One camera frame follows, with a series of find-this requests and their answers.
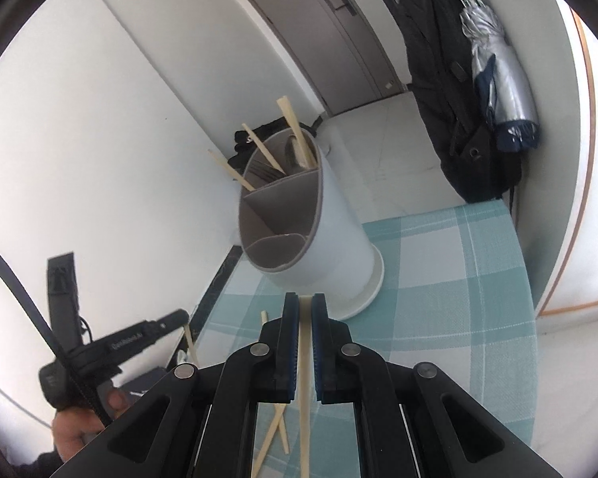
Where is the silver fork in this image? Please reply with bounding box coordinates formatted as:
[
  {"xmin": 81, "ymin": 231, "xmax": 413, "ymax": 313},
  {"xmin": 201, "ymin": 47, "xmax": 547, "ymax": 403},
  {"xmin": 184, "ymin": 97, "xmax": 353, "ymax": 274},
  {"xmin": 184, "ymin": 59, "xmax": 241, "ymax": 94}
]
[{"xmin": 250, "ymin": 160, "xmax": 286, "ymax": 184}]

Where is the silver spoon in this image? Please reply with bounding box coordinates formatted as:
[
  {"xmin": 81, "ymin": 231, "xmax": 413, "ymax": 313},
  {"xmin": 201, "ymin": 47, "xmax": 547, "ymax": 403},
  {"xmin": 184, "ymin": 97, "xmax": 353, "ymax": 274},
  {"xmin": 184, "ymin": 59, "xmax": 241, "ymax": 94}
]
[{"xmin": 284, "ymin": 136, "xmax": 310, "ymax": 174}]

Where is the person left hand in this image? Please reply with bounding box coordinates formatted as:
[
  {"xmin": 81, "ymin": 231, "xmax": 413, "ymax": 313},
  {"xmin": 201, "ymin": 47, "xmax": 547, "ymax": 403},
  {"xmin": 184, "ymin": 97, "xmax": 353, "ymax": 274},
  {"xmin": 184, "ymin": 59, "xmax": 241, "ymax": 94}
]
[{"xmin": 51, "ymin": 388, "xmax": 130, "ymax": 463}]

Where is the white utensil holder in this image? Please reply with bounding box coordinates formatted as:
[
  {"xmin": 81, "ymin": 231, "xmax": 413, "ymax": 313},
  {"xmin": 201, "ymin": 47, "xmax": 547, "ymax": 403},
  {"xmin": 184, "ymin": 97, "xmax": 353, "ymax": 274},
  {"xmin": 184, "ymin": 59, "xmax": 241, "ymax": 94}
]
[{"xmin": 238, "ymin": 127, "xmax": 386, "ymax": 321}]

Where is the black clothes pile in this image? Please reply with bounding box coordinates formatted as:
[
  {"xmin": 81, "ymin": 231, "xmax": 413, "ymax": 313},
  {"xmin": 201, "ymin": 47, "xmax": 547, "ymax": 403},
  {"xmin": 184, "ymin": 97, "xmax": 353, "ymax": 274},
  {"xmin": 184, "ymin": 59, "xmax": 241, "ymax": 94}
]
[{"xmin": 228, "ymin": 117, "xmax": 320, "ymax": 182}]

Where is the black hanging jacket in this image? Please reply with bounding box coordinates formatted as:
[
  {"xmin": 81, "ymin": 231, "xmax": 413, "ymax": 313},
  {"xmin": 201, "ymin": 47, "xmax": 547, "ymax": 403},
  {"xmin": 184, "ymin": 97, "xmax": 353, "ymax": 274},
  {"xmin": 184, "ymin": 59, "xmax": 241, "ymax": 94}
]
[{"xmin": 397, "ymin": 0, "xmax": 522, "ymax": 203}]

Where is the silver folded umbrella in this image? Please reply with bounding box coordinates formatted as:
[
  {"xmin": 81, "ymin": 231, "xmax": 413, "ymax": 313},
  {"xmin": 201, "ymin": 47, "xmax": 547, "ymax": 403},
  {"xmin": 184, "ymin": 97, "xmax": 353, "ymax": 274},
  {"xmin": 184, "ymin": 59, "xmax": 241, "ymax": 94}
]
[{"xmin": 460, "ymin": 0, "xmax": 540, "ymax": 153}]

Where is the grey door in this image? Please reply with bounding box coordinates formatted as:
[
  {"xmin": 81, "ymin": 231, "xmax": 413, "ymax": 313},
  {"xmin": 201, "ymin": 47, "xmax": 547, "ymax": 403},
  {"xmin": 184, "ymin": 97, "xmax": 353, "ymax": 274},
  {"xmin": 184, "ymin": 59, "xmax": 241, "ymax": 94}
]
[{"xmin": 248, "ymin": 0, "xmax": 403, "ymax": 116}]

